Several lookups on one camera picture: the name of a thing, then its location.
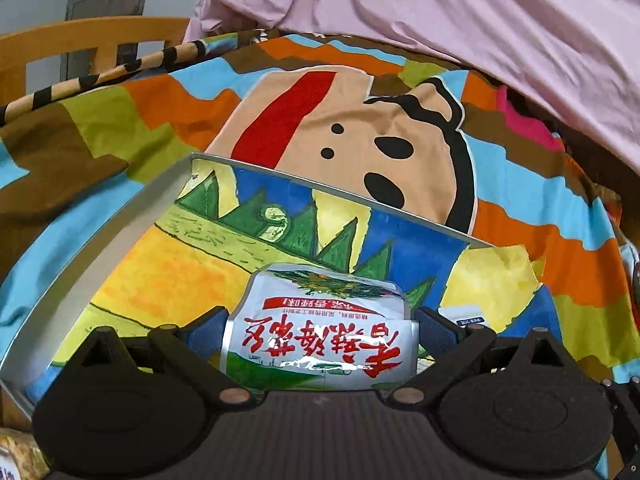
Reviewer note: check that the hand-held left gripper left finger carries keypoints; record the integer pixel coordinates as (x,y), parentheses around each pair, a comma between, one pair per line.
(211,331)

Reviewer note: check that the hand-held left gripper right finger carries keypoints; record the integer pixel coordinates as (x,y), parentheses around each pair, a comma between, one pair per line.
(433,326)

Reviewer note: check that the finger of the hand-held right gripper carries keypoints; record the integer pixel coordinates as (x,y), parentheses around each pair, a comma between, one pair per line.
(627,420)

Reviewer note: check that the shallow box with painted lining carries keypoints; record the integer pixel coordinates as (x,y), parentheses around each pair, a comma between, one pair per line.
(175,270)

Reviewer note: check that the white green snack packet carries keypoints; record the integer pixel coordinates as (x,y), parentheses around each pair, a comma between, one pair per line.
(310,340)

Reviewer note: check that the small white packet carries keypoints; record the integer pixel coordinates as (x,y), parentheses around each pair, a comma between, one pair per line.
(460,321)

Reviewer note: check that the yellow snack packet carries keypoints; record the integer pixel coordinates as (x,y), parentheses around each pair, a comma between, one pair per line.
(20,452)

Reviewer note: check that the colourful printed blanket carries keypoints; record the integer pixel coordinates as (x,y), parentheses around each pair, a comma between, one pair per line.
(125,120)

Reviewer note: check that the striped tan black cloth roll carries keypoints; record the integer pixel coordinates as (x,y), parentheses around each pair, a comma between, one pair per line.
(50,91)

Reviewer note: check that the pink bed sheet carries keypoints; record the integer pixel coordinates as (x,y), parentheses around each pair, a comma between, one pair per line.
(450,20)

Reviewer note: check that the wooden bed frame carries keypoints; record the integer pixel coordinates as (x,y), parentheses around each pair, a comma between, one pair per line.
(75,35)

